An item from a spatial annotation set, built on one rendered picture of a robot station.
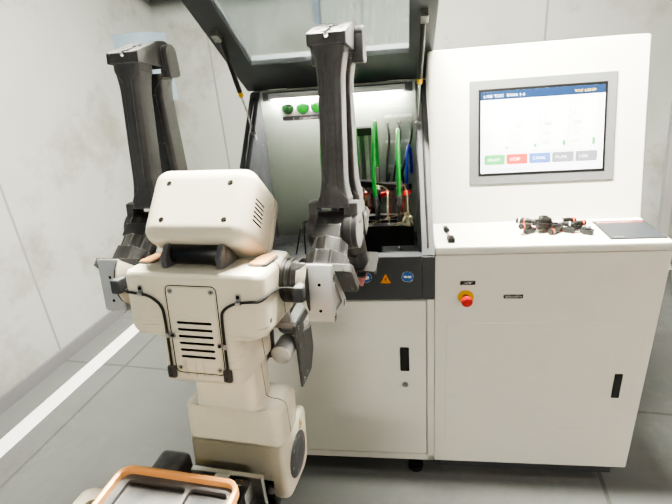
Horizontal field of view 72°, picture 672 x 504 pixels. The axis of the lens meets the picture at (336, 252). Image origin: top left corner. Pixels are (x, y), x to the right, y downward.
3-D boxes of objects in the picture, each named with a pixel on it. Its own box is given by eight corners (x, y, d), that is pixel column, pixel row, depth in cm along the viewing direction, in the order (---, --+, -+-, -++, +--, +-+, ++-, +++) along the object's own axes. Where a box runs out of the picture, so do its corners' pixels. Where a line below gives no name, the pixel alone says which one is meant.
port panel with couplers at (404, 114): (383, 185, 194) (380, 108, 182) (384, 183, 197) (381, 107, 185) (415, 184, 192) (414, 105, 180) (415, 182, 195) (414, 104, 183)
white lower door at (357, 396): (266, 448, 191) (239, 303, 165) (267, 444, 194) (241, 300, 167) (426, 454, 182) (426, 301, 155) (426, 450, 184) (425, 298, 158)
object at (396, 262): (244, 301, 165) (237, 260, 159) (248, 295, 169) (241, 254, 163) (422, 299, 156) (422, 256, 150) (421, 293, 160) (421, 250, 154)
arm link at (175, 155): (118, 48, 103) (162, 43, 100) (135, 48, 108) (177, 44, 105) (161, 232, 119) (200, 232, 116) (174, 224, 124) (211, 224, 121)
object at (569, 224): (520, 238, 150) (521, 221, 147) (512, 226, 159) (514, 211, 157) (596, 236, 146) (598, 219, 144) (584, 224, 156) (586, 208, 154)
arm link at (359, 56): (306, 29, 92) (361, 24, 89) (314, 30, 97) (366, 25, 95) (324, 233, 108) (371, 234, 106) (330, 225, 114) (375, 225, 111)
